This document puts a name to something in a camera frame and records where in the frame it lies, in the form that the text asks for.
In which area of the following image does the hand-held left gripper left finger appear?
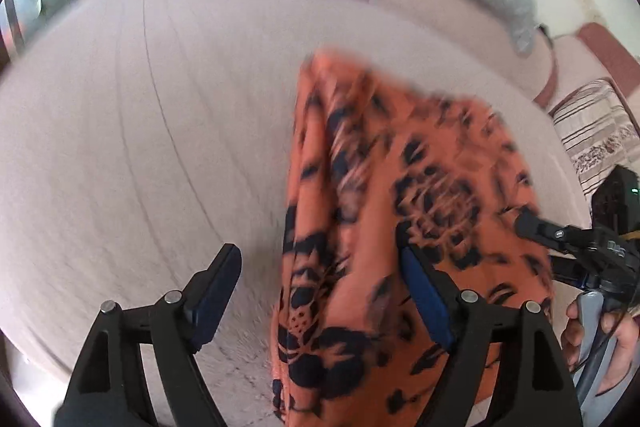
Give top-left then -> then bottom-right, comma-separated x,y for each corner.
54,243 -> 243,427

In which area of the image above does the orange floral print garment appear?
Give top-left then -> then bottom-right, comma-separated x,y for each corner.
270,49 -> 556,423

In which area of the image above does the person's right hand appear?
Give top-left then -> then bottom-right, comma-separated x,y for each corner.
561,302 -> 640,395

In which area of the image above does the pink bed cover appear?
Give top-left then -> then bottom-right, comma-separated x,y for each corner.
330,0 -> 640,108

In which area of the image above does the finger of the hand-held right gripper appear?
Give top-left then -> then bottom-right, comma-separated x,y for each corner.
550,253 -> 601,289
515,207 -> 596,253

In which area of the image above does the striped pillow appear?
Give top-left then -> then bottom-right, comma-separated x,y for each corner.
550,79 -> 640,202

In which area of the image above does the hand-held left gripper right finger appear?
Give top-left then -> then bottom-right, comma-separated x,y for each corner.
400,246 -> 583,427

